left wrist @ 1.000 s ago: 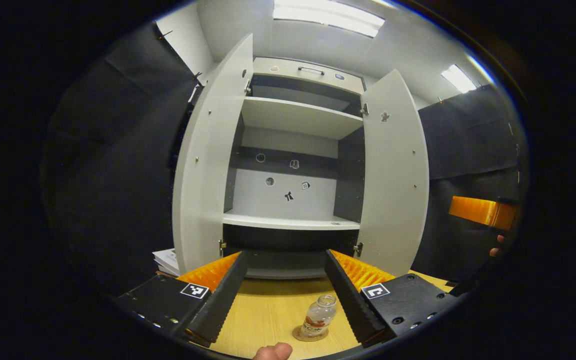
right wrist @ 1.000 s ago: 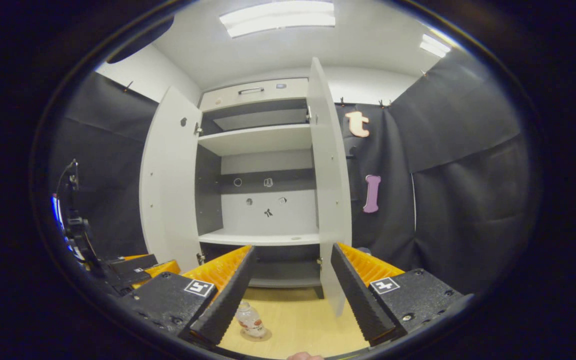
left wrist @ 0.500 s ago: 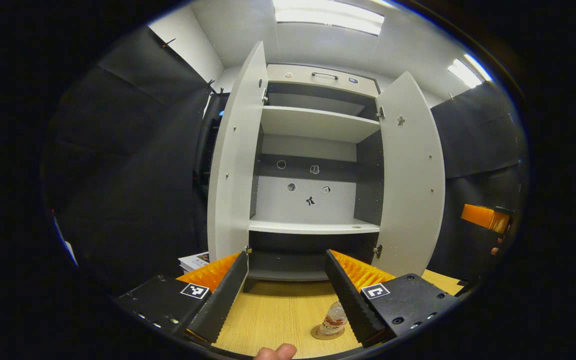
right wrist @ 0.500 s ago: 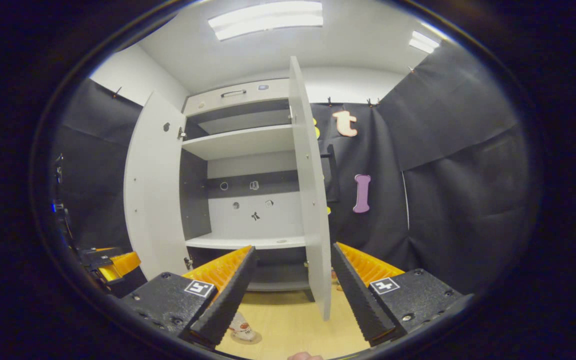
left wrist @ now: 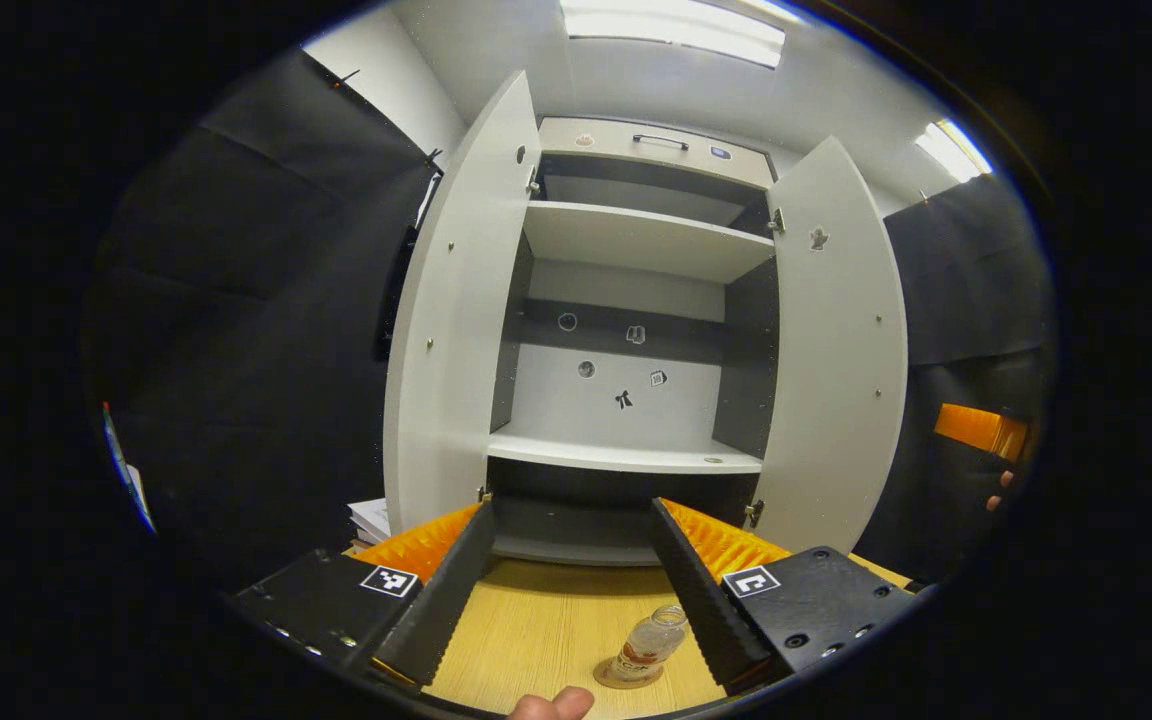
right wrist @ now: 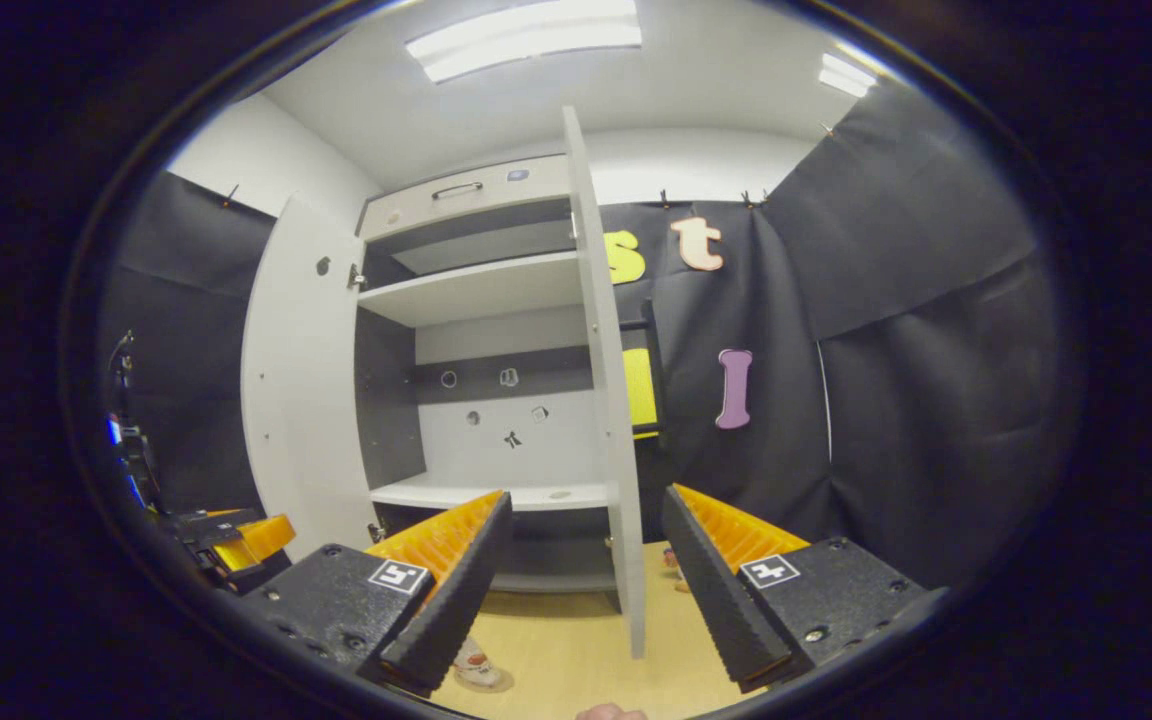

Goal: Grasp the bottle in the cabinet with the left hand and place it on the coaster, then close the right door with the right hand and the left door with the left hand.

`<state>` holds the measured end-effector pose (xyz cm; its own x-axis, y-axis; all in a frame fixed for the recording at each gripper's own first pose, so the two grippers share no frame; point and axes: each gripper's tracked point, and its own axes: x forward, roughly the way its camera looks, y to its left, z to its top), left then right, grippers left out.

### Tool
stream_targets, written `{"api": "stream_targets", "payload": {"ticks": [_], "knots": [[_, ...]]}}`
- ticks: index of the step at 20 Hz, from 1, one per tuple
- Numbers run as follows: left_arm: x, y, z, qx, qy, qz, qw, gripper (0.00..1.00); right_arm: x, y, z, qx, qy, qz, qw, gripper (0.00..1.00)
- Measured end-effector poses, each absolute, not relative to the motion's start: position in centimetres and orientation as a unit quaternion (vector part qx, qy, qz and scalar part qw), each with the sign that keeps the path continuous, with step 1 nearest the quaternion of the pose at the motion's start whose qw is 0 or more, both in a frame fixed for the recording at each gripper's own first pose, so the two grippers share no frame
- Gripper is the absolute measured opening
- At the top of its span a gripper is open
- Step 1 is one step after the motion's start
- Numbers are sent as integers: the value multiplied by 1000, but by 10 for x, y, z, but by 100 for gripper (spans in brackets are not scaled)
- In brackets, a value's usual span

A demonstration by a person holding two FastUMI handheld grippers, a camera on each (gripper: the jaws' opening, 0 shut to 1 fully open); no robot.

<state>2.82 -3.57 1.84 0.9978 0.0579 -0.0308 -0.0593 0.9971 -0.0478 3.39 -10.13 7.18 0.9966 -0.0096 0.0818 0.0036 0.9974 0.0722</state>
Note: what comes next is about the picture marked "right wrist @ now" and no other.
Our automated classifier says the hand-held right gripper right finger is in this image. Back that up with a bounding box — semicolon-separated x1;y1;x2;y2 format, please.
660;484;947;696

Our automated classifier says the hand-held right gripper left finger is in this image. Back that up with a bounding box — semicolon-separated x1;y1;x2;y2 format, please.
236;488;515;698

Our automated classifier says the clear plastic bottle red label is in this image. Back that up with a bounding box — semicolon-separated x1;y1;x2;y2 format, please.
453;637;502;689

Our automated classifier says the round wooden coaster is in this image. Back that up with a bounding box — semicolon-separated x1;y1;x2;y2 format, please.
456;665;515;694

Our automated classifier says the white cabinet door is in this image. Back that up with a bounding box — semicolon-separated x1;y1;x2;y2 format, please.
240;195;382;561
561;105;649;661

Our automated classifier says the white grey cabinet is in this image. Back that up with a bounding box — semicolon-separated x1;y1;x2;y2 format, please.
351;155;637;593

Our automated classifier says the white cabinet drawer front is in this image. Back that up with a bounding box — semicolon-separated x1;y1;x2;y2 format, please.
358;155;573;241

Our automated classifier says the blue white panel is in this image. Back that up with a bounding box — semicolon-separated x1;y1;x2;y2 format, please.
106;415;147;506

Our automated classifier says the black backdrop cloth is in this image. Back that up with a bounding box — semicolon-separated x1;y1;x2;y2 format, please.
96;75;1082;591

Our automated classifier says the small ceiling light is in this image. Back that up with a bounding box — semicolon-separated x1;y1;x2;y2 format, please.
819;52;879;99

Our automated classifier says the long ceiling light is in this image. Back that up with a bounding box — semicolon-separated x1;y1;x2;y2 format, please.
406;0;643;84

